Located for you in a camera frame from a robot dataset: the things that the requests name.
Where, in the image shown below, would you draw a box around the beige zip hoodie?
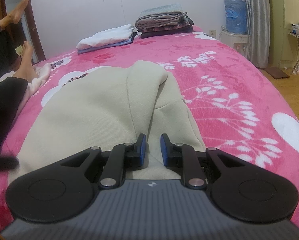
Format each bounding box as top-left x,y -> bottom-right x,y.
8,61 -> 205,181

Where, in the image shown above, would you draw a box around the person left leg black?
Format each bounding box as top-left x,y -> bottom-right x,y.
0,40 -> 39,165

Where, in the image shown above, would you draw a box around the pink floral blanket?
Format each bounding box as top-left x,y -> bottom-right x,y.
3,28 -> 299,227

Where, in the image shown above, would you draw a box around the folded purple cloth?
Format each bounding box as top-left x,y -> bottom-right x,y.
77,31 -> 137,55

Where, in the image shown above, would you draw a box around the folded white towel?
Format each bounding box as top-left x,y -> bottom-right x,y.
76,24 -> 134,50

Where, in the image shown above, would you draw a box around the white water dispenser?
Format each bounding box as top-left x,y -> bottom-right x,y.
220,30 -> 249,58

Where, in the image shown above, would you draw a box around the brown floor mat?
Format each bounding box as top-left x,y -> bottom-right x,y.
264,67 -> 290,80

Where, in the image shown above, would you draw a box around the folded grey brown blankets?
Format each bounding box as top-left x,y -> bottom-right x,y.
135,3 -> 194,38

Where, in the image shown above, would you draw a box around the blue water jug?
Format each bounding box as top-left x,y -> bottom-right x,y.
223,0 -> 248,35

